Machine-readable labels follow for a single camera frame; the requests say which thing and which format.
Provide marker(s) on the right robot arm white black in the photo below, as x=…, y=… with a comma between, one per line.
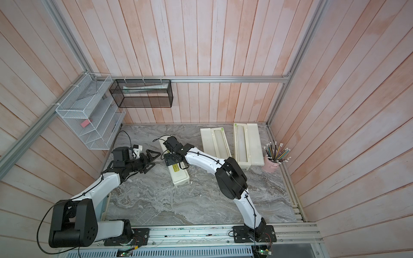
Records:
x=231, y=180

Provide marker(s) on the pink eraser block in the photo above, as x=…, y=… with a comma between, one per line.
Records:
x=85, y=123

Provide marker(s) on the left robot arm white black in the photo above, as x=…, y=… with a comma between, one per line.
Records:
x=74, y=222

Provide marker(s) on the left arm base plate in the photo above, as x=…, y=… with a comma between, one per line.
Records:
x=136, y=237

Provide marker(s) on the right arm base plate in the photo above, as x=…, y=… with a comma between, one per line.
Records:
x=244, y=234

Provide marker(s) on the pencil holder with pencils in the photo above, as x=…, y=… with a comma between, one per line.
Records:
x=275, y=155

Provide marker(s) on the white wire mesh shelf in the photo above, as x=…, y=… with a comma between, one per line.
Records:
x=88, y=100

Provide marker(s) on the plastic wrap roll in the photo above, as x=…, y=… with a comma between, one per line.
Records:
x=221, y=143
x=242, y=153

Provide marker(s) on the black wire mesh basket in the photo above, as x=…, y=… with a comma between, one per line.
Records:
x=142, y=93

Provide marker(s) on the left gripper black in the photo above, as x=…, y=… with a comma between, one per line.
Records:
x=144, y=161

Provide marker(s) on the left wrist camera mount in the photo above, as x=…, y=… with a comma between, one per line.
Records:
x=136, y=150

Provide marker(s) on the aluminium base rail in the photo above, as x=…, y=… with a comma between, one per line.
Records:
x=222, y=235

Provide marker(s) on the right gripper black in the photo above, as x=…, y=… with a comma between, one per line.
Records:
x=168, y=158

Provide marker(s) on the cream dispenser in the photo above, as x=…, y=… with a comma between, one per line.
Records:
x=208, y=141
x=255, y=156
x=178, y=175

